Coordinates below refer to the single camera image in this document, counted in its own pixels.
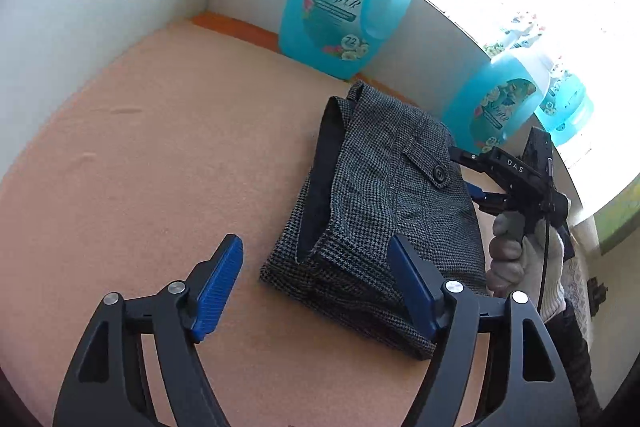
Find grey houndstooth pants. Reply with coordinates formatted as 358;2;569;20
260;82;486;360

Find right forearm dark sleeve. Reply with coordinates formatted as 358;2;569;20
546;300;602;426

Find right hand white glove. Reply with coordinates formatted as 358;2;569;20
486;211;565;322

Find large blue detergent bottle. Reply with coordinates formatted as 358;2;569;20
279;0;411;80

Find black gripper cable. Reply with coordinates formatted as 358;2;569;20
536;158;556;312

